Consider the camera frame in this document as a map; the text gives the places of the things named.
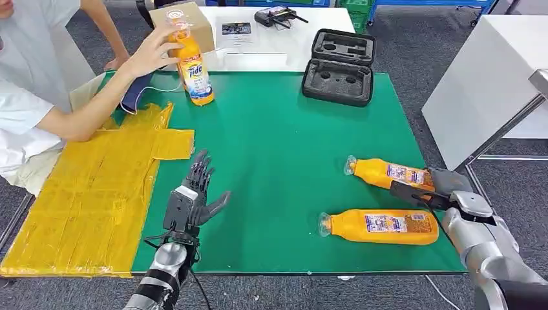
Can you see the white sheet with photo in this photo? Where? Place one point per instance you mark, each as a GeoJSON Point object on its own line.
{"type": "Point", "coordinates": [236, 36]}

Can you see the person's right hand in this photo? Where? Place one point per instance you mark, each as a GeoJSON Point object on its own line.
{"type": "Point", "coordinates": [150, 53]}

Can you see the brown cardboard box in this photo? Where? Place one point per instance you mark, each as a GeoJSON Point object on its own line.
{"type": "Point", "coordinates": [201, 23]}

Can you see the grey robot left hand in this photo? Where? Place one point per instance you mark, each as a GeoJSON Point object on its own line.
{"type": "Point", "coordinates": [205, 212]}

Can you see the person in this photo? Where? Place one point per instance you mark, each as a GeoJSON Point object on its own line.
{"type": "Point", "coordinates": [25, 85]}

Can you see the green plastic crate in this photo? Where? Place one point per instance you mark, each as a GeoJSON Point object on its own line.
{"type": "Point", "coordinates": [359, 17]}

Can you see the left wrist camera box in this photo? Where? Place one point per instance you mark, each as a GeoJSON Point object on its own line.
{"type": "Point", "coordinates": [177, 209]}

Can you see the metal table frame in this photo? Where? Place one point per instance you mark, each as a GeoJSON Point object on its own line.
{"type": "Point", "coordinates": [513, 156]}

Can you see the small white table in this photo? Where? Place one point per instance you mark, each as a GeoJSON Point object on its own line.
{"type": "Point", "coordinates": [299, 43]}

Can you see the orange drink bottle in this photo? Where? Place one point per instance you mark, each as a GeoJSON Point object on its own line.
{"type": "Point", "coordinates": [372, 171]}
{"type": "Point", "coordinates": [351, 227]}
{"type": "Point", "coordinates": [197, 81]}

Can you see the large white table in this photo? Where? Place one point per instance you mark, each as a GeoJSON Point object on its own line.
{"type": "Point", "coordinates": [484, 85]}

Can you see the black foam-lined open case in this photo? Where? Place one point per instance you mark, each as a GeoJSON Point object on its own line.
{"type": "Point", "coordinates": [338, 81]}

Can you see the green table mat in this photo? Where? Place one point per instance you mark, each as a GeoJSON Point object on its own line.
{"type": "Point", "coordinates": [265, 141]}

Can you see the navy blue pouch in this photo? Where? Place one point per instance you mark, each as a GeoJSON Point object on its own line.
{"type": "Point", "coordinates": [135, 96]}

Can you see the grey metal plate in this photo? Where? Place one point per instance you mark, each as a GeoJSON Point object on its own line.
{"type": "Point", "coordinates": [540, 80]}

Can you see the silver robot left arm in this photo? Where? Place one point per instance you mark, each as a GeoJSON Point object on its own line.
{"type": "Point", "coordinates": [167, 261]}

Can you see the yellow plastic sheet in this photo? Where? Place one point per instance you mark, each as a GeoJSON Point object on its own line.
{"type": "Point", "coordinates": [85, 205]}

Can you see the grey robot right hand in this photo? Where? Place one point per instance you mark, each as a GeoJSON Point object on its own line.
{"type": "Point", "coordinates": [449, 182]}

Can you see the grey table leg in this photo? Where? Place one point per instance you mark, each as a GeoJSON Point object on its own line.
{"type": "Point", "coordinates": [13, 222]}

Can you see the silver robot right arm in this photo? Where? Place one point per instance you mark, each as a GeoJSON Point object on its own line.
{"type": "Point", "coordinates": [488, 252]}

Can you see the black remote controller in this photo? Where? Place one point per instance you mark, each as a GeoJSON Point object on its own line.
{"type": "Point", "coordinates": [274, 16]}

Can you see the person's left hand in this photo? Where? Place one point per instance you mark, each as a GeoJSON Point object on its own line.
{"type": "Point", "coordinates": [116, 64]}

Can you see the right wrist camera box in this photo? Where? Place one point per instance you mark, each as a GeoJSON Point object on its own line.
{"type": "Point", "coordinates": [411, 194]}

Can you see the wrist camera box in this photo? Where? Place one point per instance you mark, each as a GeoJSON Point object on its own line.
{"type": "Point", "coordinates": [411, 194]}
{"type": "Point", "coordinates": [177, 209]}

